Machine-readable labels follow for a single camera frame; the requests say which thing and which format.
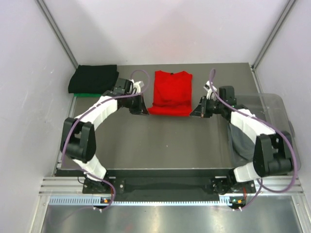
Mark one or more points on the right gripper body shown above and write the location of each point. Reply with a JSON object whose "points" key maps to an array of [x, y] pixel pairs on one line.
{"points": [[211, 107]]}

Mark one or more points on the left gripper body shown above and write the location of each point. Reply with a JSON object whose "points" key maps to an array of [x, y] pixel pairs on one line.
{"points": [[134, 104]]}

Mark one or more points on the red t shirt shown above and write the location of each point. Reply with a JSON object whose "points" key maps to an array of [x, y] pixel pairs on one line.
{"points": [[172, 94]]}

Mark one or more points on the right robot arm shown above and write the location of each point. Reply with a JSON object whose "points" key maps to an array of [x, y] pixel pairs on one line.
{"points": [[273, 152]]}

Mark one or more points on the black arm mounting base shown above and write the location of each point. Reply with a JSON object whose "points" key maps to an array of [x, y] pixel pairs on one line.
{"points": [[194, 184]]}

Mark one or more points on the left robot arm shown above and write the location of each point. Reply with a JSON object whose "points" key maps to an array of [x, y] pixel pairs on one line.
{"points": [[78, 141]]}

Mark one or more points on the folded black t shirt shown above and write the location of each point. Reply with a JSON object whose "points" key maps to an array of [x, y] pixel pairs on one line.
{"points": [[93, 79]]}

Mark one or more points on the folded green t shirt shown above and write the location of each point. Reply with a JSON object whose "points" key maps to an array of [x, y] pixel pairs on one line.
{"points": [[86, 95]]}

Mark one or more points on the clear plastic bin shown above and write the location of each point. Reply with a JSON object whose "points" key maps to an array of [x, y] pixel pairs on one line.
{"points": [[270, 108]]}

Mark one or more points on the grey t shirt in bin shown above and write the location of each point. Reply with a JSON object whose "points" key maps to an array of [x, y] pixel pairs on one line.
{"points": [[242, 146]]}

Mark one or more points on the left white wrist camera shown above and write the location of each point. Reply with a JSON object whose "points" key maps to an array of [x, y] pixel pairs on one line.
{"points": [[136, 87]]}

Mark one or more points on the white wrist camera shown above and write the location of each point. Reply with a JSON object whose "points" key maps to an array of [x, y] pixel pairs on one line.
{"points": [[210, 94], [136, 87]]}

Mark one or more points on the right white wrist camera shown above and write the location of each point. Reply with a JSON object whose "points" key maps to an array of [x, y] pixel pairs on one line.
{"points": [[210, 94]]}

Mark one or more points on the grey slotted cable duct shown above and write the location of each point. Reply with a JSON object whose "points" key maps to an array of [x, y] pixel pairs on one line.
{"points": [[101, 201]]}

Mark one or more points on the right corner aluminium post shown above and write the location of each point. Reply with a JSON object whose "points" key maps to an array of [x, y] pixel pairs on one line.
{"points": [[273, 33]]}

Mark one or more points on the corner aluminium post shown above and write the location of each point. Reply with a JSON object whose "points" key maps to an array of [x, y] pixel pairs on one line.
{"points": [[273, 33], [54, 26]]}

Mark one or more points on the left corner aluminium post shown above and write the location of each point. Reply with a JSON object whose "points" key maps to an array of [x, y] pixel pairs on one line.
{"points": [[54, 26]]}

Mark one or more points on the aluminium frame rail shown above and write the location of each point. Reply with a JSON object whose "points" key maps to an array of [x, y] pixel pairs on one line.
{"points": [[70, 186]]}

